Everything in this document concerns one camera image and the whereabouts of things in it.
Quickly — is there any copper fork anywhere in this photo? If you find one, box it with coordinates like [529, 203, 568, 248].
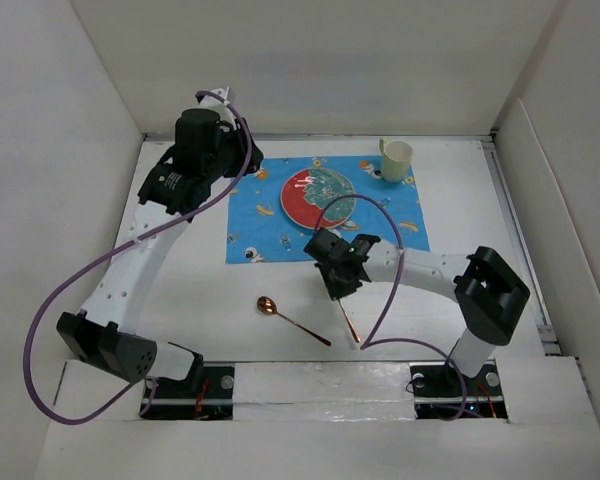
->
[337, 299, 361, 344]

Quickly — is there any red and teal plate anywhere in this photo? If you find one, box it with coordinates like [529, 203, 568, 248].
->
[280, 167, 356, 229]

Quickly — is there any blue space-print cloth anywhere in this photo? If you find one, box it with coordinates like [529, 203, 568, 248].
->
[226, 155, 430, 264]

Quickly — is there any copper spoon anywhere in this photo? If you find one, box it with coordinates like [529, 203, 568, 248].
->
[256, 295, 332, 348]

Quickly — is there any pale yellow paper cup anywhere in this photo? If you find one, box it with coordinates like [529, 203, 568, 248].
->
[379, 138, 413, 183]

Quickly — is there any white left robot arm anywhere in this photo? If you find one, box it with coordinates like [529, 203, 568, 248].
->
[56, 106, 263, 397]

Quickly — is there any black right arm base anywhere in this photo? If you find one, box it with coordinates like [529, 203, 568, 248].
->
[405, 360, 508, 420]

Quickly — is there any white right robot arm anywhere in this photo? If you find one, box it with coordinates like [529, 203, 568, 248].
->
[304, 228, 530, 394]

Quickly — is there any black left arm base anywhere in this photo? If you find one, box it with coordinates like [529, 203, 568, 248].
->
[139, 362, 236, 421]

